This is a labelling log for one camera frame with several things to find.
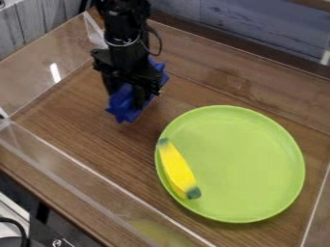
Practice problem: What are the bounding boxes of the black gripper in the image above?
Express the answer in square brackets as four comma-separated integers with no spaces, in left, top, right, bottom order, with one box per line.
[91,41,149,110]

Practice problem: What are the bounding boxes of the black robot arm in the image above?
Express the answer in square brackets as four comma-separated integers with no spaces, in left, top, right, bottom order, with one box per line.
[91,0,163,109]

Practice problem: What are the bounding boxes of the yellow toy banana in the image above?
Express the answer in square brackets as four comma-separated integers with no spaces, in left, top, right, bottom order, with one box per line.
[157,138,202,200]

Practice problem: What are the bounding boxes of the clear acrylic corner bracket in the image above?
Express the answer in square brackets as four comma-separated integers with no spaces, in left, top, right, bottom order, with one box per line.
[83,12,105,48]

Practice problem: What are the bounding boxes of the blue grey sofa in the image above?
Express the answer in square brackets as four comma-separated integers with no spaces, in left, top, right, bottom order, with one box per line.
[149,0,330,61]

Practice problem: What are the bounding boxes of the clear acrylic enclosure wall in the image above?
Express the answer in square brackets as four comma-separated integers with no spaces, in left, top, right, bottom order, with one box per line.
[0,14,330,247]

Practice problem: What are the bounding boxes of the green round plate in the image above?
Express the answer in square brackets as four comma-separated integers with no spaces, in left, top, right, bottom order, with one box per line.
[155,105,307,224]

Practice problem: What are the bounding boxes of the grey cabinet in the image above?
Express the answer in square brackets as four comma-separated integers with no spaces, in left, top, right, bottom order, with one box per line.
[0,0,83,60]

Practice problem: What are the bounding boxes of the blue cross-shaped block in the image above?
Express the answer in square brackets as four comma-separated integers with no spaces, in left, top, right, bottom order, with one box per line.
[105,58,168,123]

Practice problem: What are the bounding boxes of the black cable loop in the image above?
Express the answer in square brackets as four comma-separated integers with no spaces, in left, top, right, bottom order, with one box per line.
[0,216,30,247]

